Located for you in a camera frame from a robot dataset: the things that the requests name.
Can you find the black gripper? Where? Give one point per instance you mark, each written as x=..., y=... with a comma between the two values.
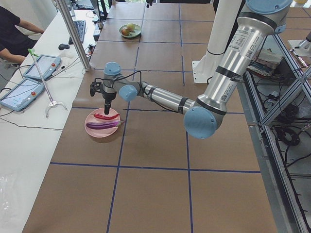
x=108, y=96

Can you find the aluminium frame rack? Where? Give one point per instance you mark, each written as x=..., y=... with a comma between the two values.
x=278, y=111

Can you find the black keyboard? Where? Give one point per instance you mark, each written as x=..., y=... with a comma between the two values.
x=80, y=26

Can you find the far teach pendant tablet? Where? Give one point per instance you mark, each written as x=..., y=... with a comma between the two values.
x=47, y=64

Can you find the pale yellow green peach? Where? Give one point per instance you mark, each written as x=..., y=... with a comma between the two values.
x=131, y=27

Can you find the green plate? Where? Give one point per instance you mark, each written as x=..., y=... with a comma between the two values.
x=134, y=34

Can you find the aluminium frame post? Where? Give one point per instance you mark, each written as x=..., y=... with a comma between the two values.
x=62, y=7

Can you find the purple eggplant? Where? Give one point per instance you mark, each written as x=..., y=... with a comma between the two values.
x=104, y=125

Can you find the person in black shirt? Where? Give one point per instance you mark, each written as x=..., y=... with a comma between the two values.
x=14, y=44

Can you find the near teach pendant tablet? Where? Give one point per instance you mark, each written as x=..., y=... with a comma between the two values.
x=22, y=94

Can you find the pink plate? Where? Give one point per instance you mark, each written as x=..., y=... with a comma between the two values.
x=100, y=133

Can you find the black computer mouse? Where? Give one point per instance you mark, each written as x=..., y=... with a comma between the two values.
x=63, y=46

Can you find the white side desk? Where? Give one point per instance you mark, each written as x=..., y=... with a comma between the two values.
x=28, y=138

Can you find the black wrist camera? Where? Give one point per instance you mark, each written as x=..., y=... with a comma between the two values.
x=95, y=87

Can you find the red chili pepper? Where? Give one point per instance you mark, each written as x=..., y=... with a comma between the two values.
x=105, y=117

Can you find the red yellow pomegranate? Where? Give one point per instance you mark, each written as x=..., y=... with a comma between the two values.
x=125, y=31

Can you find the reacher grabber tool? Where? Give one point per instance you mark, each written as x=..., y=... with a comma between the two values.
x=52, y=103

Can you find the teach pendant tablet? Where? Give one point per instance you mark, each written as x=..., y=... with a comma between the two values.
x=22, y=94
x=47, y=64

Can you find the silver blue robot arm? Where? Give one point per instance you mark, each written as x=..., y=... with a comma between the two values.
x=203, y=116

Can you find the stack of books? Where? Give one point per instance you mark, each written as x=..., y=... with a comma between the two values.
x=265, y=62

